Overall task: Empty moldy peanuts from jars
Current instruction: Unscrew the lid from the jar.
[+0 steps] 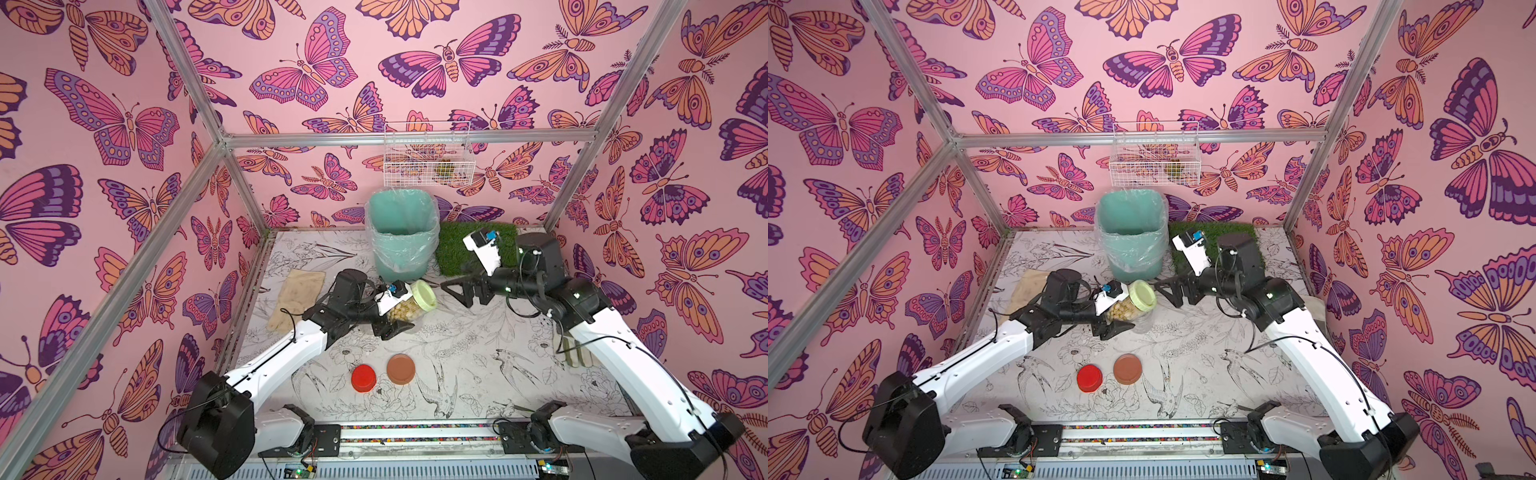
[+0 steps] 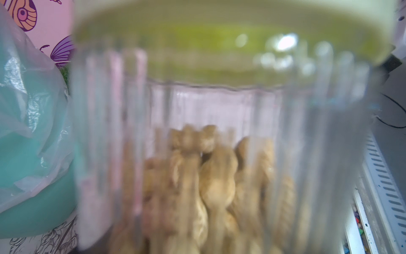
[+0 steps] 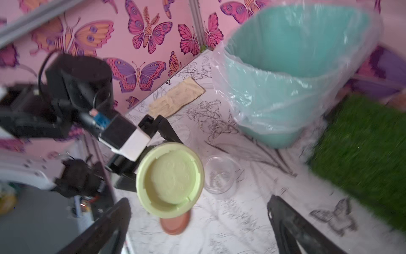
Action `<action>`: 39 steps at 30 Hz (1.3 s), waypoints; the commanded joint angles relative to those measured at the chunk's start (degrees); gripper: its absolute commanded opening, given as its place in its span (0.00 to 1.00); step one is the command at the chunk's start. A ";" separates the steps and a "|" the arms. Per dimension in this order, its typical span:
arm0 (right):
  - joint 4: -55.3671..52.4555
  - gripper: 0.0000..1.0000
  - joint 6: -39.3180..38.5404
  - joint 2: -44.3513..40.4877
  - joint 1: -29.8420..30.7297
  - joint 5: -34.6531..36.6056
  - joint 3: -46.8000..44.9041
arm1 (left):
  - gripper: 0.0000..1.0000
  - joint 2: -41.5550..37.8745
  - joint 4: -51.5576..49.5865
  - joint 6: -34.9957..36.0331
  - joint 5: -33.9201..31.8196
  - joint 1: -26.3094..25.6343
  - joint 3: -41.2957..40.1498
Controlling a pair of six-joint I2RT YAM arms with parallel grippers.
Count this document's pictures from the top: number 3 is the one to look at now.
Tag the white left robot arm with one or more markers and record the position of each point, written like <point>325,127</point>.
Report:
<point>32,139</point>

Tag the brown lid peanut jar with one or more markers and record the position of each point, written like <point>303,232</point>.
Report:
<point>221,176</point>

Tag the green lid peanut jar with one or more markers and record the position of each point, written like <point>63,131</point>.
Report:
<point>169,180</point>

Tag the beige work glove left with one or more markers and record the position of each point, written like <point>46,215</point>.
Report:
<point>176,98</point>

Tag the mint green trash bin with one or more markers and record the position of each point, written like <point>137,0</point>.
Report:
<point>285,70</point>

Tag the brown jar lid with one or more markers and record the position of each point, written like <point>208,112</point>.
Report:
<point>176,226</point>

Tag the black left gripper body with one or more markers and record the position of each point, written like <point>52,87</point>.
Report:
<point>74,86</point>

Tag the clear peanut jar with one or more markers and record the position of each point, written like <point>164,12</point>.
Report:
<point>184,133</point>

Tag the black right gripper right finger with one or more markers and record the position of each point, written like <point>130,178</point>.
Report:
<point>294,234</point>

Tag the aluminium frame post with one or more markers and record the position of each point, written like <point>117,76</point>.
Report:
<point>198,23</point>

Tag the green artificial grass mat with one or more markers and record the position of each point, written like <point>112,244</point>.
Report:
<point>363,152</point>

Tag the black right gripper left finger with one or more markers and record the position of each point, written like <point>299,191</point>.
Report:
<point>105,236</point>

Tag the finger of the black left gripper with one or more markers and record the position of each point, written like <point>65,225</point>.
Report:
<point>125,170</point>
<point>160,124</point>

